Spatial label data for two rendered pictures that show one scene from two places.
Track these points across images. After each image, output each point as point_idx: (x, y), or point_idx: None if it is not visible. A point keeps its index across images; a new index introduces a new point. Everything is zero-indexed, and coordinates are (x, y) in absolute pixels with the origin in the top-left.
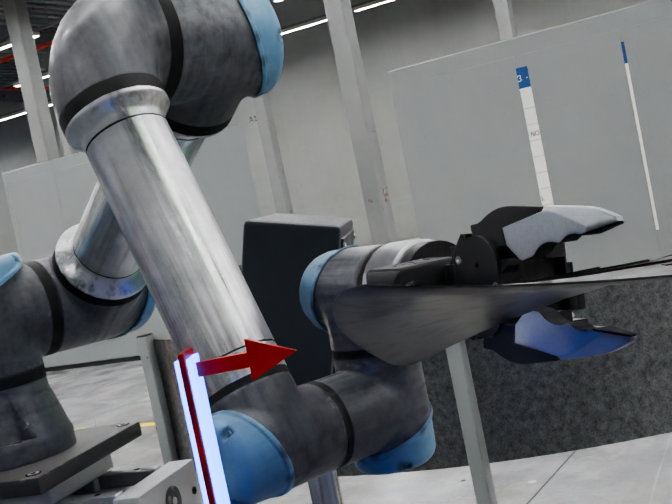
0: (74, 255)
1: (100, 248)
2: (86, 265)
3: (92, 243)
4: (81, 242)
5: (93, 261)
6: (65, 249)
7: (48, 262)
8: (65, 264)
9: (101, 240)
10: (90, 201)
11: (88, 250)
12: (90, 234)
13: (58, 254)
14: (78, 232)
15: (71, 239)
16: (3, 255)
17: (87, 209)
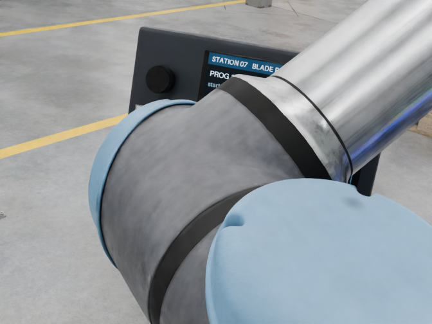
0: (345, 155)
1: (398, 136)
2: (355, 168)
3: (398, 130)
4: (377, 130)
5: (369, 159)
6: (330, 146)
7: (285, 179)
8: (341, 176)
9: (413, 124)
10: (429, 58)
11: (382, 143)
12: (407, 116)
13: (329, 159)
14: (369, 112)
15: (323, 124)
16: (303, 193)
17: (415, 71)
